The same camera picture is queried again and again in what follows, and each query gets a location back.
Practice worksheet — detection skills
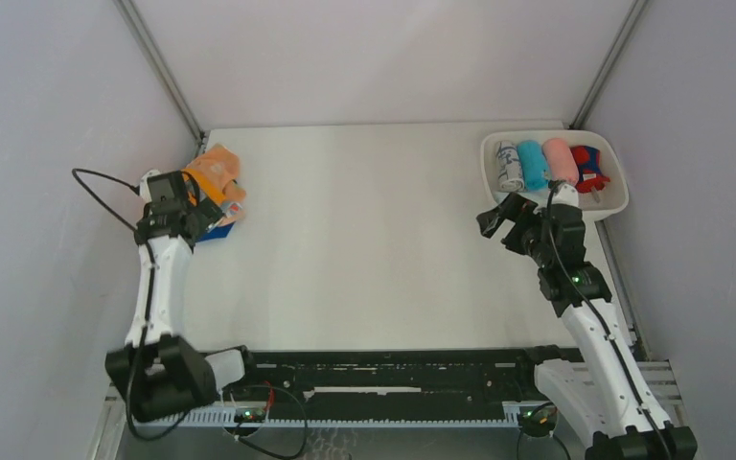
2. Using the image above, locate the white slotted cable duct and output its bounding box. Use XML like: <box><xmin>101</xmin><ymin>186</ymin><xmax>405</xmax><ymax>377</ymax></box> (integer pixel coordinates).
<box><xmin>146</xmin><ymin>405</ymin><xmax>521</xmax><ymax>428</ymax></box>

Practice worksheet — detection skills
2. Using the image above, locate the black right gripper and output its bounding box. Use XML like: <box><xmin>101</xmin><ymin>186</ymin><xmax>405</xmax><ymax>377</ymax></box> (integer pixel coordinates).
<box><xmin>477</xmin><ymin>192</ymin><xmax>552</xmax><ymax>268</ymax></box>

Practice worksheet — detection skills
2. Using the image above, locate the red blue rolled towel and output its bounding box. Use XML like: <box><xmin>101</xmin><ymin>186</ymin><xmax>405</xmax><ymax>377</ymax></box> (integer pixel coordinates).
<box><xmin>570</xmin><ymin>146</ymin><xmax>610</xmax><ymax>194</ymax></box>

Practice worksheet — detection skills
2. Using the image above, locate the left corner aluminium post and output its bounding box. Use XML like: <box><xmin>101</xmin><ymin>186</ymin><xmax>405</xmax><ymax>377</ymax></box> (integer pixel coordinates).
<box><xmin>113</xmin><ymin>0</ymin><xmax>205</xmax><ymax>145</ymax></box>

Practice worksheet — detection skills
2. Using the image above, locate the aluminium frame rail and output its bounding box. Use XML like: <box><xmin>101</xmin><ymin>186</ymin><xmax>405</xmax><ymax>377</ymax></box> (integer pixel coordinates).
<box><xmin>104</xmin><ymin>361</ymin><xmax>683</xmax><ymax>407</ymax></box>

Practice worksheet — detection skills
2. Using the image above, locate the cyan rolled towel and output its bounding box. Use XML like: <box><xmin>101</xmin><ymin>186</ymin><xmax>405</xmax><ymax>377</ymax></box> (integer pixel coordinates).
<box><xmin>516</xmin><ymin>140</ymin><xmax>551</xmax><ymax>192</ymax></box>

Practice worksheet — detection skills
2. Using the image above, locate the white plastic basket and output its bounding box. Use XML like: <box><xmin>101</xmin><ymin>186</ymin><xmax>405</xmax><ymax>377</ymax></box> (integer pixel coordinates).
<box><xmin>480</xmin><ymin>130</ymin><xmax>630</xmax><ymax>221</ymax></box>

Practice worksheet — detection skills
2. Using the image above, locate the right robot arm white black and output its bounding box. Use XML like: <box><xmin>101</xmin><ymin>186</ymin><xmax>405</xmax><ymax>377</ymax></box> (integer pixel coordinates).
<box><xmin>475</xmin><ymin>194</ymin><xmax>698</xmax><ymax>459</ymax></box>

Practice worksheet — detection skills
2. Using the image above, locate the right corner aluminium post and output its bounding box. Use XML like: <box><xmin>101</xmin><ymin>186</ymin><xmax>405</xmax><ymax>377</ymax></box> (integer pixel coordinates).
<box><xmin>569</xmin><ymin>0</ymin><xmax>653</xmax><ymax>130</ymax></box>

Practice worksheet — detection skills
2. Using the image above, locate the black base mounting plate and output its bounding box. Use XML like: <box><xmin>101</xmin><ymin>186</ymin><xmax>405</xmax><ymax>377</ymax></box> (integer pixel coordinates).
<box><xmin>215</xmin><ymin>347</ymin><xmax>580</xmax><ymax>423</ymax></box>

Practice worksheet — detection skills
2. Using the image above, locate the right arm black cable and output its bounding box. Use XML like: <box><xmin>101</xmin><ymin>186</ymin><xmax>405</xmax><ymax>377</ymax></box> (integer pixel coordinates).
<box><xmin>542</xmin><ymin>180</ymin><xmax>674</xmax><ymax>460</ymax></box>

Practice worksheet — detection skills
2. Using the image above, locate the pink rolled towel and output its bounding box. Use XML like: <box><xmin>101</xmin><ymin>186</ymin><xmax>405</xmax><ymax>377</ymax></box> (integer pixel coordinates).
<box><xmin>542</xmin><ymin>138</ymin><xmax>580</xmax><ymax>186</ymax></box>

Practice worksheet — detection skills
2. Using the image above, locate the peach patterned towel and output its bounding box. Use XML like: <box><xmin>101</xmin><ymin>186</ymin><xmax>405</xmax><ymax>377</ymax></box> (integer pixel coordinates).
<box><xmin>189</xmin><ymin>144</ymin><xmax>246</xmax><ymax>222</ymax></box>

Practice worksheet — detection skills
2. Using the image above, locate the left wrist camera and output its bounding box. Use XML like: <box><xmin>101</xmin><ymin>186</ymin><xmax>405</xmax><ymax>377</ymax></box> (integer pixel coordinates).
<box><xmin>137</xmin><ymin>170</ymin><xmax>190</xmax><ymax>203</ymax></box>

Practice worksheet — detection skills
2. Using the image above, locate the white patterned rolled towel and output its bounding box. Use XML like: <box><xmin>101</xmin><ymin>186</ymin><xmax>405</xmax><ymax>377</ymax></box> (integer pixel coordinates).
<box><xmin>494</xmin><ymin>140</ymin><xmax>525</xmax><ymax>193</ymax></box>

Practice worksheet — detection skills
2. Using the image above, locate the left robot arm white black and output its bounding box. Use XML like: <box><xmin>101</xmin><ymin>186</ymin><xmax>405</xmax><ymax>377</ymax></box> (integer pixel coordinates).
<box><xmin>104</xmin><ymin>193</ymin><xmax>262</xmax><ymax>423</ymax></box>

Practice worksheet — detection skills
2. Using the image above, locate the orange towel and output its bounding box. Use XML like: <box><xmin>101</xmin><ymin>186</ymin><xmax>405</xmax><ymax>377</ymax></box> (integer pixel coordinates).
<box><xmin>181</xmin><ymin>168</ymin><xmax>226</xmax><ymax>208</ymax></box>

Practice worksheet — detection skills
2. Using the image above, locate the corner aluminium post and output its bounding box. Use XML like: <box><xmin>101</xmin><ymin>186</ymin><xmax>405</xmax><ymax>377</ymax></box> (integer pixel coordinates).
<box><xmin>569</xmin><ymin>0</ymin><xmax>653</xmax><ymax>130</ymax></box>
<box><xmin>113</xmin><ymin>0</ymin><xmax>205</xmax><ymax>145</ymax></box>

